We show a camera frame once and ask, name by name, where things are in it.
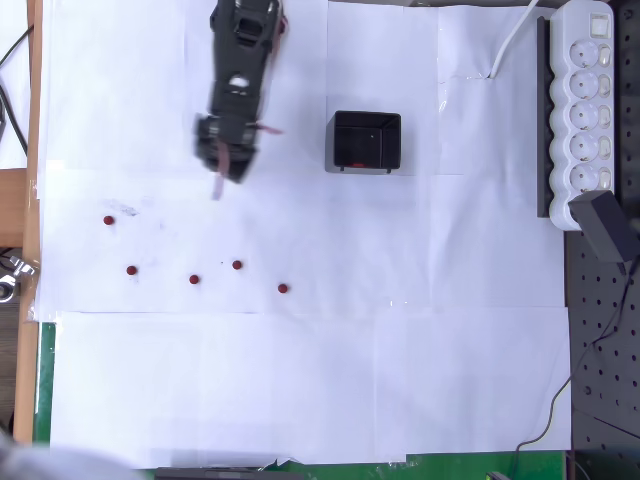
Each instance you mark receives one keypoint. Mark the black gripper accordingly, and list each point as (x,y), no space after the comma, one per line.
(223,156)

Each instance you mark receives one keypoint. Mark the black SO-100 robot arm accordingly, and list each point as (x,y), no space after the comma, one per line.
(240,55)

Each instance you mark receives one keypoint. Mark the black open box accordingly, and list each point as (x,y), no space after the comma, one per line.
(345,120)

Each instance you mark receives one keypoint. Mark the white paper covering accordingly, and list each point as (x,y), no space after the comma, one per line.
(350,350)

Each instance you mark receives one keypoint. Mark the metal clamp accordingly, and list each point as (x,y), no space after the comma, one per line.
(20,267)

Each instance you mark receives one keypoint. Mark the dark ribbed panel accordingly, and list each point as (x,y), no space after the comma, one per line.
(7,360)

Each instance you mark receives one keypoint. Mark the black flat device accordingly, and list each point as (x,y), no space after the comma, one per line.
(225,474)

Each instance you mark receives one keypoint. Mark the white power strip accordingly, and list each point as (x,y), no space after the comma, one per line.
(582,120)

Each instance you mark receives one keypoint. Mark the grey blurred object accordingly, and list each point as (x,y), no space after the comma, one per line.
(50,462)

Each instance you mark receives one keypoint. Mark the black power adapter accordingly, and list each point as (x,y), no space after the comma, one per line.
(602,225)

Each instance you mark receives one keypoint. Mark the black pegboard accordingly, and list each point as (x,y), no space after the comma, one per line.
(605,320)

